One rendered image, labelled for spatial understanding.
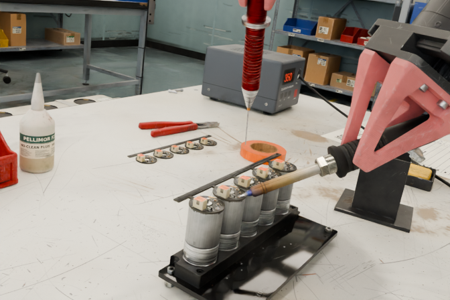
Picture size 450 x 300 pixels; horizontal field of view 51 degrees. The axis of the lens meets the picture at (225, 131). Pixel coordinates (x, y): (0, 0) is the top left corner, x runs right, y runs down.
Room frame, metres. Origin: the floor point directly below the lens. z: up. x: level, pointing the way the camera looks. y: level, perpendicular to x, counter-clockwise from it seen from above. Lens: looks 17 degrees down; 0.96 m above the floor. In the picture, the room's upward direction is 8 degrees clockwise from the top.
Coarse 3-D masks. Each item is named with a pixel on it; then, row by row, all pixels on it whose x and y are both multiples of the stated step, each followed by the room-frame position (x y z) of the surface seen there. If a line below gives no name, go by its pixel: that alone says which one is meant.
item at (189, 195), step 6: (270, 156) 0.41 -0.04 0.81; (276, 156) 0.41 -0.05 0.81; (258, 162) 0.39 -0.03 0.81; (264, 162) 0.39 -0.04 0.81; (246, 168) 0.37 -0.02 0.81; (252, 168) 0.37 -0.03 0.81; (228, 174) 0.35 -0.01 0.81; (234, 174) 0.35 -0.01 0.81; (216, 180) 0.34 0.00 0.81; (222, 180) 0.34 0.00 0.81; (204, 186) 0.32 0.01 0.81; (210, 186) 0.32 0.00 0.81; (192, 192) 0.31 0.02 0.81; (198, 192) 0.31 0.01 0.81; (174, 198) 0.30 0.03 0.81; (180, 198) 0.30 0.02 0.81; (186, 198) 0.30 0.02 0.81
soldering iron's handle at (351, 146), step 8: (408, 120) 0.34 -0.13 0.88; (416, 120) 0.34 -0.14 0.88; (424, 120) 0.34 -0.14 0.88; (392, 128) 0.34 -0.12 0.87; (400, 128) 0.33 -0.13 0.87; (408, 128) 0.33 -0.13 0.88; (384, 136) 0.33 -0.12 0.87; (392, 136) 0.33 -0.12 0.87; (344, 144) 0.33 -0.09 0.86; (352, 144) 0.33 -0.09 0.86; (384, 144) 0.33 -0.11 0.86; (328, 152) 0.33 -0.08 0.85; (336, 152) 0.32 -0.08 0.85; (344, 152) 0.32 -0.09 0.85; (352, 152) 0.32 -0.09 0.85; (336, 160) 0.32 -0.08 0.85; (344, 160) 0.32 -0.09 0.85; (352, 160) 0.32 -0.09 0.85; (344, 168) 0.32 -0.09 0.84; (352, 168) 0.32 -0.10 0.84; (344, 176) 0.32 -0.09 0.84
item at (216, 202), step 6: (192, 198) 0.30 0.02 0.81; (210, 198) 0.30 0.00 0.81; (216, 198) 0.30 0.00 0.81; (192, 204) 0.29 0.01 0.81; (216, 204) 0.29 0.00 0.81; (222, 204) 0.30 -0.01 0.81; (198, 210) 0.28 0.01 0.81; (204, 210) 0.28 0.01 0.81; (210, 210) 0.28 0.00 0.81; (216, 210) 0.29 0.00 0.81; (222, 210) 0.29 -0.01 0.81
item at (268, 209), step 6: (270, 174) 0.36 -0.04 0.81; (264, 180) 0.35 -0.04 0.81; (270, 192) 0.35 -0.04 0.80; (276, 192) 0.36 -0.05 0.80; (264, 198) 0.35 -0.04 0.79; (270, 198) 0.35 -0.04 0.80; (276, 198) 0.36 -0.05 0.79; (264, 204) 0.35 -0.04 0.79; (270, 204) 0.35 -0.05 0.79; (276, 204) 0.36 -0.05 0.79; (264, 210) 0.35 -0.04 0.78; (270, 210) 0.36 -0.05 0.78; (264, 216) 0.35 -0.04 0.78; (270, 216) 0.36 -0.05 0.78; (258, 222) 0.35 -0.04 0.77; (264, 222) 0.35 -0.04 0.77; (270, 222) 0.36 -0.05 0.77
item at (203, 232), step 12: (192, 216) 0.29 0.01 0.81; (204, 216) 0.28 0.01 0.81; (216, 216) 0.28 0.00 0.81; (192, 228) 0.28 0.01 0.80; (204, 228) 0.28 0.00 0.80; (216, 228) 0.29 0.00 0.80; (192, 240) 0.28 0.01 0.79; (204, 240) 0.28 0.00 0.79; (216, 240) 0.29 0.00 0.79; (192, 252) 0.28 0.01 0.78; (204, 252) 0.28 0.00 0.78; (216, 252) 0.29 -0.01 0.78; (192, 264) 0.28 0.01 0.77; (204, 264) 0.28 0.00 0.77
